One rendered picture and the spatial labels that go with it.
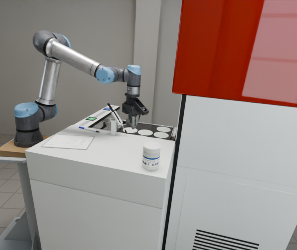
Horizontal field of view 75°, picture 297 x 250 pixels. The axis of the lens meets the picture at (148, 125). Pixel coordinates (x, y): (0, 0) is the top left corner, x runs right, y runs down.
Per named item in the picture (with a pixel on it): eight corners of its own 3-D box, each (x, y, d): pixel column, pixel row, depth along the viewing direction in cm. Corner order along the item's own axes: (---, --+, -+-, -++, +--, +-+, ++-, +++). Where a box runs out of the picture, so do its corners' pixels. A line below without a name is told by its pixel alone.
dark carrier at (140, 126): (173, 128, 143) (173, 127, 143) (167, 148, 111) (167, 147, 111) (129, 121, 149) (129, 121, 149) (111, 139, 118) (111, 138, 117)
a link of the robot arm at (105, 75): (22, 22, 91) (114, 67, 88) (39, 27, 101) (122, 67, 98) (18, 46, 95) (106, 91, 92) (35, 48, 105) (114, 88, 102)
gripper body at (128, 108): (130, 110, 119) (131, 91, 115) (141, 114, 114) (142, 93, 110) (121, 113, 113) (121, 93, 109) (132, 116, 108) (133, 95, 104)
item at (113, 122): (122, 134, 109) (123, 111, 104) (120, 136, 105) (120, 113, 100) (112, 132, 110) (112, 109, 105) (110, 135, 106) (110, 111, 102)
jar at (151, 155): (160, 162, 83) (162, 142, 79) (157, 171, 76) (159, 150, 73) (144, 159, 84) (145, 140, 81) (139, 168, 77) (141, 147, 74)
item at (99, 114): (119, 121, 170) (119, 105, 165) (87, 148, 119) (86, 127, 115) (109, 119, 172) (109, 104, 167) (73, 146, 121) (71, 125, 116)
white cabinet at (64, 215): (170, 203, 194) (180, 128, 166) (148, 326, 106) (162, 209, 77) (110, 190, 206) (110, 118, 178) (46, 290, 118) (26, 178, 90)
